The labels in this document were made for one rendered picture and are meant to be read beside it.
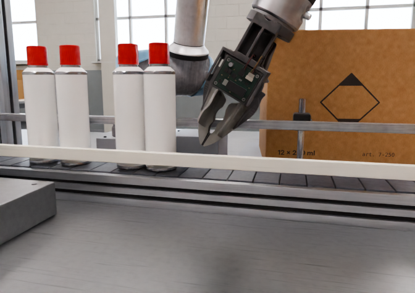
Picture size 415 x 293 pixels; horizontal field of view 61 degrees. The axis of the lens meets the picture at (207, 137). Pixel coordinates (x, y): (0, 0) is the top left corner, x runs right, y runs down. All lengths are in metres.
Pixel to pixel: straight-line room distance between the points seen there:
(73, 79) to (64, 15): 6.67
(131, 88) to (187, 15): 0.42
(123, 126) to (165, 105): 0.08
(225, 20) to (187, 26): 5.14
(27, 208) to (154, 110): 0.22
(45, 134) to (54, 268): 0.31
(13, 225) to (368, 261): 0.42
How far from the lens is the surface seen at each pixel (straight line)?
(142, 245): 0.45
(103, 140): 0.96
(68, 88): 0.64
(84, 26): 7.04
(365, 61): 0.73
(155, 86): 0.56
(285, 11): 0.50
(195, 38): 0.97
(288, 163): 0.52
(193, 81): 0.98
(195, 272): 0.39
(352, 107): 0.73
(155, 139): 0.57
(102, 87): 6.83
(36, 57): 0.69
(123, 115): 0.59
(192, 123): 0.60
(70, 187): 0.63
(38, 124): 0.68
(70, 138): 0.64
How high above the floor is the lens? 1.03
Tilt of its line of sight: 9 degrees down
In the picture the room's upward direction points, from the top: straight up
